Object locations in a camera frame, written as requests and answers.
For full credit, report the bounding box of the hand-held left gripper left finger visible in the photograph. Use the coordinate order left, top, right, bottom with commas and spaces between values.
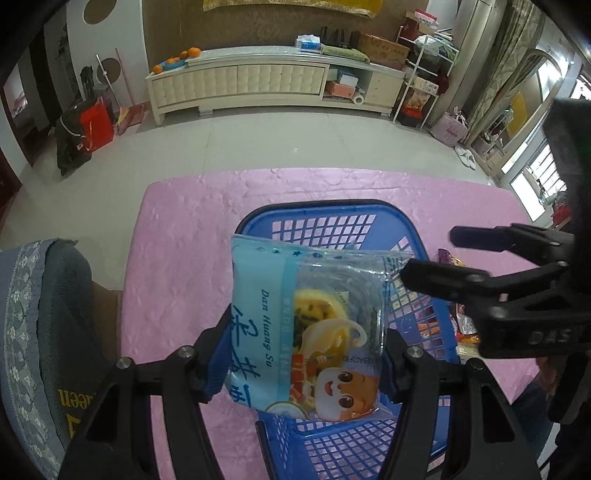
58, 302, 241, 480

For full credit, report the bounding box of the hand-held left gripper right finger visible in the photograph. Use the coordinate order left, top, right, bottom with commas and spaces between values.
376, 327, 543, 480

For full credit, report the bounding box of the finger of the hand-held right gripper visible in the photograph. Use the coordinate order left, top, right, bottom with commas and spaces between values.
449, 223, 578, 268
399, 258, 573, 325

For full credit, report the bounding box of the light blue pastry packet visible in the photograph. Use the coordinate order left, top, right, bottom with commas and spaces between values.
228, 233, 416, 422

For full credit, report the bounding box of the blue plastic basket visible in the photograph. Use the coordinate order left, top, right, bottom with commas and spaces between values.
233, 199, 462, 480

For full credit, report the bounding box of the purple yellow snack packet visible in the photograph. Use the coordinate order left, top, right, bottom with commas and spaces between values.
437, 248, 468, 269

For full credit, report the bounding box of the orange snack packet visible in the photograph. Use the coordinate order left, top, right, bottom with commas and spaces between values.
451, 301, 482, 340

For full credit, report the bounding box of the person's dark clothing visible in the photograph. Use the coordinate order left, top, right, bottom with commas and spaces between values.
510, 360, 583, 480

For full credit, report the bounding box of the pink tablecloth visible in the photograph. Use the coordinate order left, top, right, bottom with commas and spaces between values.
117, 168, 550, 480

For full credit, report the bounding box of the pink tote bag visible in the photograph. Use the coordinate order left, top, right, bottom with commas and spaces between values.
431, 107, 470, 148

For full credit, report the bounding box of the dark box yellow lettering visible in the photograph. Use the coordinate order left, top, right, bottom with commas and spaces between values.
53, 279, 125, 444

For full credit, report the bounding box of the small red box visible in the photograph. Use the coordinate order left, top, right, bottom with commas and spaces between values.
398, 105, 426, 128

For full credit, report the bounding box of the printed snack box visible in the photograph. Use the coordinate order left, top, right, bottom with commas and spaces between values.
406, 89, 440, 112

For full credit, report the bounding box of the beige patterned curtain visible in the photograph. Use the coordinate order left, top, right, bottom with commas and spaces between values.
462, 0, 546, 145

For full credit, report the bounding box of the white metal rack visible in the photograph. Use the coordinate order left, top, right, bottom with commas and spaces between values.
394, 31, 461, 131

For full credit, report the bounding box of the standing air conditioner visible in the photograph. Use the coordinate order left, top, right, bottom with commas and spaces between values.
442, 0, 509, 118

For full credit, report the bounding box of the grey lace chair cover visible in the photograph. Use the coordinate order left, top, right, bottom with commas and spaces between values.
0, 237, 112, 480

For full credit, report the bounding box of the white plastic bag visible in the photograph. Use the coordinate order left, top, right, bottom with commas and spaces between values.
414, 34, 458, 55

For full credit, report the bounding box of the brown cardboard box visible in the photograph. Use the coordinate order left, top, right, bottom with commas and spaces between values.
353, 31, 411, 70

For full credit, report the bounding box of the red gift box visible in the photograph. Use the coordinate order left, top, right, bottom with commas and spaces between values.
398, 10, 440, 43

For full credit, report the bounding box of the green cushion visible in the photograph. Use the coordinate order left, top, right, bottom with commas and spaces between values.
320, 44, 371, 64

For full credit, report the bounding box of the red broom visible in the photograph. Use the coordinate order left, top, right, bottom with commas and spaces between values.
115, 48, 145, 136

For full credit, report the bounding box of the red shopping bag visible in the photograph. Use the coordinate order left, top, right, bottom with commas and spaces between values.
78, 96, 116, 152

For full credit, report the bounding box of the cream tufted cabinet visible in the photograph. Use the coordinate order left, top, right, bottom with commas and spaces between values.
145, 45, 407, 126

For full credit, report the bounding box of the white handled mop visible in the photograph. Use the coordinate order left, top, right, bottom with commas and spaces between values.
95, 54, 122, 126

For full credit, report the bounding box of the yellow wall cloth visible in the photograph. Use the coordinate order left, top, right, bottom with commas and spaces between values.
202, 0, 378, 20

